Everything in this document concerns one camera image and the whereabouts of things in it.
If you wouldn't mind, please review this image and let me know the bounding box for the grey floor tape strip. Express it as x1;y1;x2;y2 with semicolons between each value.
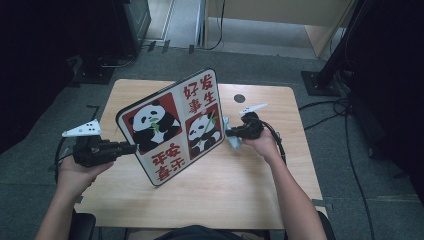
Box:
311;198;334;211

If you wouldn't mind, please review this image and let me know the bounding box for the person's left hand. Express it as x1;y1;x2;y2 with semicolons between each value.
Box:
54;154;114;201

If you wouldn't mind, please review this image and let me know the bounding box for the person's right hand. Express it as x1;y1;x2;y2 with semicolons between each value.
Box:
241;129;284;164

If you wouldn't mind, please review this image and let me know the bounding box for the dark curtain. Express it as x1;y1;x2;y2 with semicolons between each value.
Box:
0;0;116;154
346;0;424;201

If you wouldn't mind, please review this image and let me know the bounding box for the panda picture board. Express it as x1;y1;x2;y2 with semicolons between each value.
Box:
115;68;226;187

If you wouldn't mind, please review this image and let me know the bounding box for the light blue wiping cloth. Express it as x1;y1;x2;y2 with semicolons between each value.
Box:
222;115;243;150

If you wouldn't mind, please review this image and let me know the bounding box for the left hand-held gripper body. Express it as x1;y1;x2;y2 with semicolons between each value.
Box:
61;119;120;168

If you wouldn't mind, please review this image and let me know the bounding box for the person's dark clothing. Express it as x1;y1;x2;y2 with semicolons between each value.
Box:
151;224;248;240

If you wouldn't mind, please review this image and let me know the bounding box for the long black floor cable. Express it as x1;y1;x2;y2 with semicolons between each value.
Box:
343;109;377;240

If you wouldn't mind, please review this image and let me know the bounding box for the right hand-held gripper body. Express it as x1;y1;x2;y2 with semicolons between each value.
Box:
238;103;269;140

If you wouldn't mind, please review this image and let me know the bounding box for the black floor stand base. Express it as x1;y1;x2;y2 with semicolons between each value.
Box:
71;54;116;86

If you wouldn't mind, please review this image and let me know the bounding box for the black stand base plate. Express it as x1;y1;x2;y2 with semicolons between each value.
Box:
300;69;344;98

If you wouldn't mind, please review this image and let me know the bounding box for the black hanging cable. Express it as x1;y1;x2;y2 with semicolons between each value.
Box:
203;0;226;51

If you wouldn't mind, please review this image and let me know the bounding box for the black stand pole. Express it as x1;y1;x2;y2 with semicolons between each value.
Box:
316;0;371;88

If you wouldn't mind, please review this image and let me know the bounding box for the dark cabinet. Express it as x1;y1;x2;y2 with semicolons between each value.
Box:
111;0;153;58

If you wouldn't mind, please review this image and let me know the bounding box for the light wooden desk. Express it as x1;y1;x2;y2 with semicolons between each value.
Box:
203;0;358;59

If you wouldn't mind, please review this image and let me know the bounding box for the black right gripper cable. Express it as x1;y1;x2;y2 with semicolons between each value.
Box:
261;119;290;240

